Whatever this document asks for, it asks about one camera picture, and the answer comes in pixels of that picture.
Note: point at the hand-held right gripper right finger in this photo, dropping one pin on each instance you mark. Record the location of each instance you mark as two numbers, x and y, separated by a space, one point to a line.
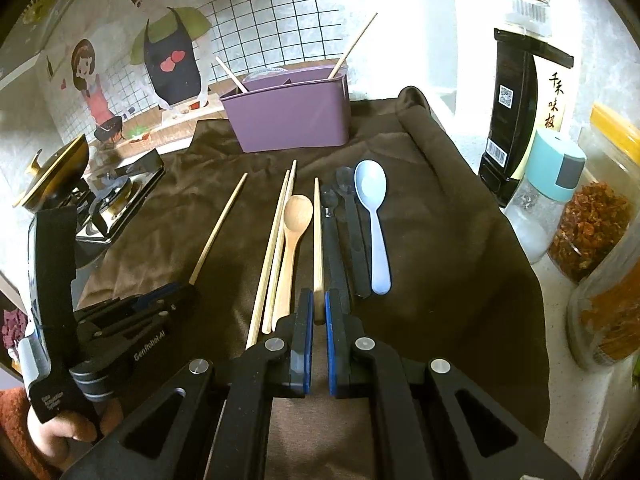
330 345

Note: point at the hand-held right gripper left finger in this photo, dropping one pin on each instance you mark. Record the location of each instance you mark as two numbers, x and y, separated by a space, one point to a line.
306 342

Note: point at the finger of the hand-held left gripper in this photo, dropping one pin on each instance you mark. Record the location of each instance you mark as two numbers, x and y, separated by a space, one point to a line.
125 317
166 291

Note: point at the wooden chopstick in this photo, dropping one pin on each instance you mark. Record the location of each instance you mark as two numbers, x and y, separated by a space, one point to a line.
290 185
317 240
268 260
218 228
231 75
352 46

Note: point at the wooden spoon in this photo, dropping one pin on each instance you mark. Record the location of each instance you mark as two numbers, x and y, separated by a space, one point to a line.
298 212

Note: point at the light blue plastic spoon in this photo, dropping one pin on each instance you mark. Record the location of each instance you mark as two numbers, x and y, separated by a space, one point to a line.
370 180

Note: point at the purple utensil holder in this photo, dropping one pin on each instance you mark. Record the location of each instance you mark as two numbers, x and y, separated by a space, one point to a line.
290 115

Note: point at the person's left forearm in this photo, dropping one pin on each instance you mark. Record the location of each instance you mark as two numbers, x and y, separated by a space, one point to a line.
12 420

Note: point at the person's left hand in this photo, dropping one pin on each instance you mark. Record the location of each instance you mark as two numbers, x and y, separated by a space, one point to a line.
55 432

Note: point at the gas stove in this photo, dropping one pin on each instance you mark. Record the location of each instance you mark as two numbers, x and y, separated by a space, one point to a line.
117 200

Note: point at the pot with gold lid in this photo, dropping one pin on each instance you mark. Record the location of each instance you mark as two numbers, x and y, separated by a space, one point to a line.
60 165

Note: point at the brown cloth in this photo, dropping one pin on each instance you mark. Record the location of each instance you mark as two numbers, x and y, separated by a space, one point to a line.
440 240

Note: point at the clear plastic spice jar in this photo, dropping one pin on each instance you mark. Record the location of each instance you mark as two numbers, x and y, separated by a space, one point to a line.
605 320

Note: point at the teal cap salt shaker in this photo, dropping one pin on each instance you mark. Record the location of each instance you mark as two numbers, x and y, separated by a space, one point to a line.
550 165

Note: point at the dark soy sauce bottle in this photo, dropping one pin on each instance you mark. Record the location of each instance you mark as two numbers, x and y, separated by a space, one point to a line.
515 125

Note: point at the yellow lid spice jar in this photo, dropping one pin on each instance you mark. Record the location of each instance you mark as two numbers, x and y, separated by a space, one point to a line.
595 220

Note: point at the cartoon wall poster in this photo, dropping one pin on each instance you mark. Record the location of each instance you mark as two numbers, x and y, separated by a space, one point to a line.
170 45

